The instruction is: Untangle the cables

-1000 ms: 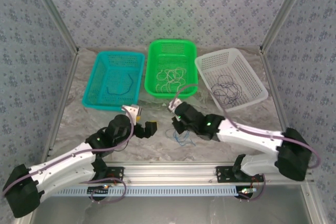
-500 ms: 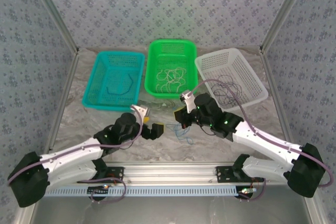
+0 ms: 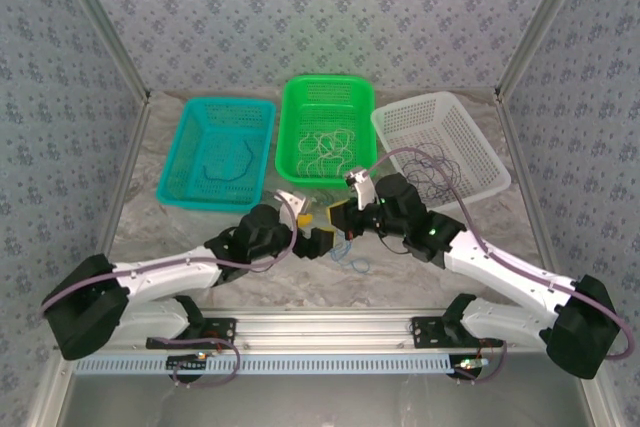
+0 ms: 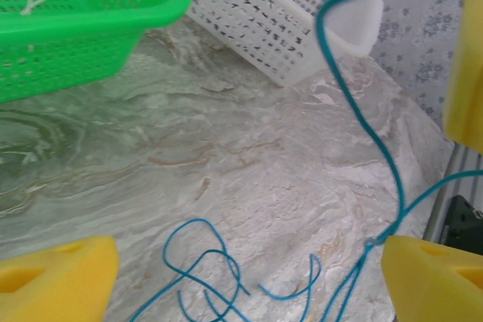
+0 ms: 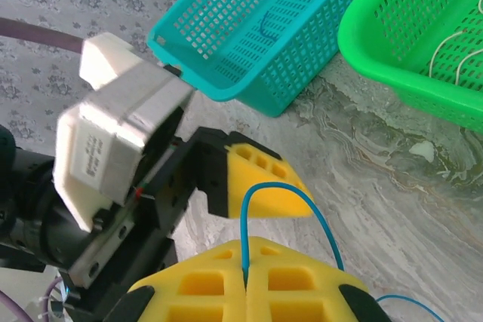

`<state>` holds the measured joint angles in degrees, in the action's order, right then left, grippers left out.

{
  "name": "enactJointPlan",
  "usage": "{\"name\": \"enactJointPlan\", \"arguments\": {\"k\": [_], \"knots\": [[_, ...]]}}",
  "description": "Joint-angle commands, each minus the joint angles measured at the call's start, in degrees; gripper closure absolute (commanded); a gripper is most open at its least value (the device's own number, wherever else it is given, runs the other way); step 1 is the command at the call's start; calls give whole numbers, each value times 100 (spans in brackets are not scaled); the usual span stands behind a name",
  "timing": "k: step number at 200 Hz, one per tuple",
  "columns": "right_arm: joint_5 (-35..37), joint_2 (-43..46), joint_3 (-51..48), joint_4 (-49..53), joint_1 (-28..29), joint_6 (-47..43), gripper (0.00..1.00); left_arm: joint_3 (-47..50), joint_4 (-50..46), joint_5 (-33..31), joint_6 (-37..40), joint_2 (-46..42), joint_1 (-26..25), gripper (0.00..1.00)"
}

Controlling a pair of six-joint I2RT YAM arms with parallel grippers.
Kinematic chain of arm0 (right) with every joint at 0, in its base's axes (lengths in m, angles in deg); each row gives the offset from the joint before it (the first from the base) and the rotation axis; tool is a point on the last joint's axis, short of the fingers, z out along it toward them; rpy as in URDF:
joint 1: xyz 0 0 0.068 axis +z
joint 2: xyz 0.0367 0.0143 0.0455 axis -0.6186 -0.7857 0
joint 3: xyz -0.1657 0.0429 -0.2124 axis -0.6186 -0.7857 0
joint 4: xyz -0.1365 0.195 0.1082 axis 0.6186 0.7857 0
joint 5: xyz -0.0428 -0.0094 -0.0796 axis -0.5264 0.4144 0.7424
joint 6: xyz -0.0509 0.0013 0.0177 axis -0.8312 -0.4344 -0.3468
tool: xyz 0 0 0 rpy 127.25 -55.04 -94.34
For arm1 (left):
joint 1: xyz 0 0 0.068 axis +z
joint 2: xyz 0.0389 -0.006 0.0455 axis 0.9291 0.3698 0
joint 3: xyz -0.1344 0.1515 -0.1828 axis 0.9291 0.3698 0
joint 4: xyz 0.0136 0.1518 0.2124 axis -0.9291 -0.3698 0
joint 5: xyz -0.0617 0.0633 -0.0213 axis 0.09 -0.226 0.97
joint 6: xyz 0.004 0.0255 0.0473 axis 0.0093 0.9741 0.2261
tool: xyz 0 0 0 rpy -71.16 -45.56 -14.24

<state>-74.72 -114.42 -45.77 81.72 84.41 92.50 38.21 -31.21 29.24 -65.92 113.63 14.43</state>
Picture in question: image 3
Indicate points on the small circuit board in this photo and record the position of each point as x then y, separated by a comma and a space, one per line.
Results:
470, 364
190, 361

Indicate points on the teal plastic basket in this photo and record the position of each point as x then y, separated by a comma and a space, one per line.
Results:
215, 122

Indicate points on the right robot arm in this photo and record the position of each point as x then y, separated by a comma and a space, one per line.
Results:
500, 272

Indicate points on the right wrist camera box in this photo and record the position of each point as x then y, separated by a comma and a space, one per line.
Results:
361, 187

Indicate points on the aluminium frame post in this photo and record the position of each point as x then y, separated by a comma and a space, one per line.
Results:
545, 17
100, 22

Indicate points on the aluminium side rail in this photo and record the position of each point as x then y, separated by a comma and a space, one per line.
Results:
115, 207
525, 172

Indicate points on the green plastic basket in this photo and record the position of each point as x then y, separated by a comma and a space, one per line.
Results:
325, 107

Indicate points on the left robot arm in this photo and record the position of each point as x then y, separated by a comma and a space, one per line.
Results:
165, 272

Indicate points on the white plastic basket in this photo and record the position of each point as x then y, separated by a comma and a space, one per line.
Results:
450, 122

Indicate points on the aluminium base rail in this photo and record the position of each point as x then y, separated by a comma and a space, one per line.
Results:
320, 329

